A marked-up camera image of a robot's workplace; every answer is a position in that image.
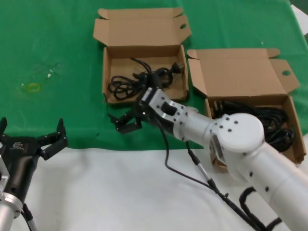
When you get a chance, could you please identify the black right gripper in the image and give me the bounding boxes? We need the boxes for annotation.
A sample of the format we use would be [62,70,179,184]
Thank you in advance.
[107,72,174,139]

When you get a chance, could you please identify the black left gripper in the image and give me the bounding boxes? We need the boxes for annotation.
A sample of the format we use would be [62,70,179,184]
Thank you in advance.
[0,117,69,200]

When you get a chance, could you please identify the open cardboard box torn rim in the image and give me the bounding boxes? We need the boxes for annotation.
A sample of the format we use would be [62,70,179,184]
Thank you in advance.
[92,7,193,106]

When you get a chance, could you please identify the open cardboard box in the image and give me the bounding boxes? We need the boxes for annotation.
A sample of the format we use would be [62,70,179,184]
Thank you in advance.
[186,48,308,174]

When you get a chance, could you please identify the green table cloth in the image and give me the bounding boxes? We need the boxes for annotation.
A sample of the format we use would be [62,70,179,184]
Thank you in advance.
[0,0,308,150]

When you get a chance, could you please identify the black corrugated conduit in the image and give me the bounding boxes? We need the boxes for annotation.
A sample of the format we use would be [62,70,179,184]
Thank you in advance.
[239,187,282,231]

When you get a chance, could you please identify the white panel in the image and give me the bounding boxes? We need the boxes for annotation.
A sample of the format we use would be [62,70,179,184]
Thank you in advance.
[290,3,308,37]

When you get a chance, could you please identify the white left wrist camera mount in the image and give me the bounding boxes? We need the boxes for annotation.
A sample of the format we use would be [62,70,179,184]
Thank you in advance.
[0,154,11,193]

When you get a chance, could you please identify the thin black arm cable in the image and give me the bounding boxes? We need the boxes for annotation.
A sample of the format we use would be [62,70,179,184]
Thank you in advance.
[156,120,217,191]

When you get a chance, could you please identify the grey left arm cable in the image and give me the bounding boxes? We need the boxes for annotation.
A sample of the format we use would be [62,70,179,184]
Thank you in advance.
[20,203,39,231]

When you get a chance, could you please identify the cable with silver connector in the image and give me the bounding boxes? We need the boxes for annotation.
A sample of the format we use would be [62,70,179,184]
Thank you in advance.
[185,141,265,231]

